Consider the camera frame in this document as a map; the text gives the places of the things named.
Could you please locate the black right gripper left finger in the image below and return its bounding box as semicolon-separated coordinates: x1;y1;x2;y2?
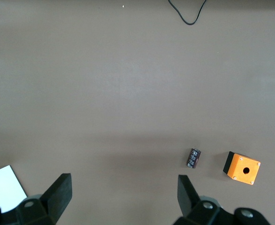
0;172;72;225

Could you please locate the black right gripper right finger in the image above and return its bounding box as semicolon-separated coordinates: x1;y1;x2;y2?
173;174;272;225

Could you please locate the white drawer cabinet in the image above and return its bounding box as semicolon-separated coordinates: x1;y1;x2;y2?
0;165;28;214

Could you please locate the small dark electronic component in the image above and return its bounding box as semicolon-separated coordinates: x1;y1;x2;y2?
186;148;202;169

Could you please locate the orange box with round hole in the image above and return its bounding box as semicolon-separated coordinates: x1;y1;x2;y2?
223;151;261;186

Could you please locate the thin black looped cable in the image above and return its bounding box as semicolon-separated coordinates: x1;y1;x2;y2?
167;0;208;25

